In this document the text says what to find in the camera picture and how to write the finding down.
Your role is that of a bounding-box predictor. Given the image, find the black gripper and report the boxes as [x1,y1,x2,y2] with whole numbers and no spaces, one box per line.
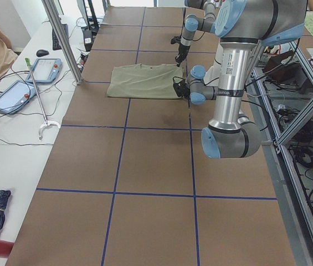
[177,81,190,99]
[175,44,190,67]

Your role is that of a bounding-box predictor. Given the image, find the olive green long-sleeve shirt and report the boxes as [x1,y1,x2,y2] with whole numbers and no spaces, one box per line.
[106,64,183,99]

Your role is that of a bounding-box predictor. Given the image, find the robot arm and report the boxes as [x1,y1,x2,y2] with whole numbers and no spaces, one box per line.
[171,0,221,67]
[175,1,307,158]

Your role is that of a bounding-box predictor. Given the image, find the black power adapter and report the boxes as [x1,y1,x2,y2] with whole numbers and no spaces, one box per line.
[83,29,94,52]

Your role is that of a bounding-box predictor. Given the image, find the black keyboard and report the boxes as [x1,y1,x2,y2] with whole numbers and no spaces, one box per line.
[52,23,69,51]

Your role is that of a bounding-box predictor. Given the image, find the far teach pendant tablet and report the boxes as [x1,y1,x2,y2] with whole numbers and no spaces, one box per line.
[31,58,62,85]

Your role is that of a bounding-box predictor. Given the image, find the teach pendant tablet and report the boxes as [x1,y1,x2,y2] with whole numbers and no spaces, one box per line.
[31,58,62,85]
[0,80,36,114]

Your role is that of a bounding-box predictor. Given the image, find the black computer mouse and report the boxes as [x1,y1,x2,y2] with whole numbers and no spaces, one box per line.
[36,49,49,57]

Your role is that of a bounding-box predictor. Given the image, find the metal reacher grabber tool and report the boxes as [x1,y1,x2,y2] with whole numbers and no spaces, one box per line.
[25,58,61,140]

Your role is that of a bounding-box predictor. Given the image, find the near teach pendant tablet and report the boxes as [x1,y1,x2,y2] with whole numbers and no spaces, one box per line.
[0,80,36,114]

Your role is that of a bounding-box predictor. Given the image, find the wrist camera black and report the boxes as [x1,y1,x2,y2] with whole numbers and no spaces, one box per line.
[170,36,181,44]
[173,79,186,98]

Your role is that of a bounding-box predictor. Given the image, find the white camera mast base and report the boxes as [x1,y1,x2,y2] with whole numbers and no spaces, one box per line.
[203,43,223,86]

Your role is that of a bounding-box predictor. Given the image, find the aluminium frame post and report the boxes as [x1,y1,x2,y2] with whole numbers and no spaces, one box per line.
[42,0,82,85]

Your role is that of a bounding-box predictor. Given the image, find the black table cable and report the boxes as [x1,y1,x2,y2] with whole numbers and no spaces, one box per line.
[0,66,71,146]

